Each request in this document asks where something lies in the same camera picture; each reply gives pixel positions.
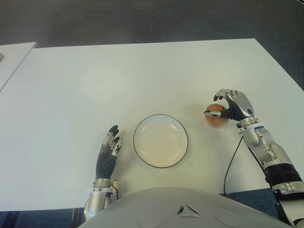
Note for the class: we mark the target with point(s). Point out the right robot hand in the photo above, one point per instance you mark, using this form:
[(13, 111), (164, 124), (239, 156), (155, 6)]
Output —
[(241, 104)]

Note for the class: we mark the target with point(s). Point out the red yellow apple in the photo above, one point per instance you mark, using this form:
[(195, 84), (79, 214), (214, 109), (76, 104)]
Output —
[(217, 121)]

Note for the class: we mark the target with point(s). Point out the grey robot torso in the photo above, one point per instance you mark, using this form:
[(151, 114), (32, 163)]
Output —
[(185, 209)]

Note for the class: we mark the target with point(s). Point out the green packet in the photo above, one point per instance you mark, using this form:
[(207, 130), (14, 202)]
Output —
[(1, 58)]

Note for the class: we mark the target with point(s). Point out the white plate black rim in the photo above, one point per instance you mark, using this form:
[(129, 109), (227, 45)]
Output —
[(160, 142)]

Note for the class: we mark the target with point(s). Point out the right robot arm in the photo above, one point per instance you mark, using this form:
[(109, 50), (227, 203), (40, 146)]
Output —
[(275, 156)]

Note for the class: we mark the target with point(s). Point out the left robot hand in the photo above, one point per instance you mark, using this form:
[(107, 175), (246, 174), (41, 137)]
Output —
[(104, 164)]

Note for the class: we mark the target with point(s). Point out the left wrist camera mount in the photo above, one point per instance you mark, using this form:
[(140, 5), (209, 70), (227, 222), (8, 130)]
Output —
[(115, 188)]

